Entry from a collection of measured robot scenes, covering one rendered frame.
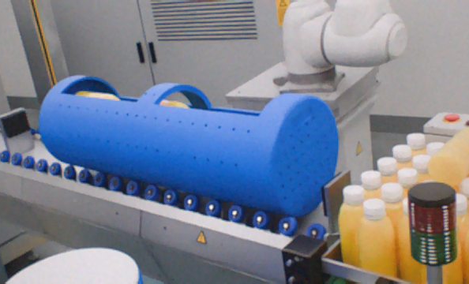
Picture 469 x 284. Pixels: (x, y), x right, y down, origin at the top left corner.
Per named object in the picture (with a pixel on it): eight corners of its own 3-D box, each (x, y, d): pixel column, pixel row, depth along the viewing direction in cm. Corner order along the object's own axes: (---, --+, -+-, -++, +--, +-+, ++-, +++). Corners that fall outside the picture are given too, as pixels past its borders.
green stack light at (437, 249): (421, 238, 91) (420, 208, 90) (465, 248, 87) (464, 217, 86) (402, 259, 87) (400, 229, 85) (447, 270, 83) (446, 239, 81)
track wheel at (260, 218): (258, 209, 148) (253, 207, 146) (274, 213, 145) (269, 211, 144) (253, 228, 147) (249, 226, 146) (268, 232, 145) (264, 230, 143)
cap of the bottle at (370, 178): (384, 184, 126) (383, 177, 125) (365, 188, 126) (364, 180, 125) (377, 177, 130) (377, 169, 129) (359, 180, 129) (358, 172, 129)
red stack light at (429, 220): (420, 207, 90) (418, 184, 88) (464, 216, 86) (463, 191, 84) (400, 228, 85) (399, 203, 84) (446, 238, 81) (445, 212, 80)
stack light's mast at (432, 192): (423, 273, 94) (418, 177, 88) (465, 284, 90) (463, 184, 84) (405, 295, 89) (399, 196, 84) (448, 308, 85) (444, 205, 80)
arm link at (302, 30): (305, 59, 210) (298, -6, 202) (351, 62, 198) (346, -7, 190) (275, 73, 200) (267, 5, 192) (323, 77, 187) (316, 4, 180)
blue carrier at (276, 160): (121, 140, 213) (97, 62, 202) (346, 181, 158) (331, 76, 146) (55, 180, 195) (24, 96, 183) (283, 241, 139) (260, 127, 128)
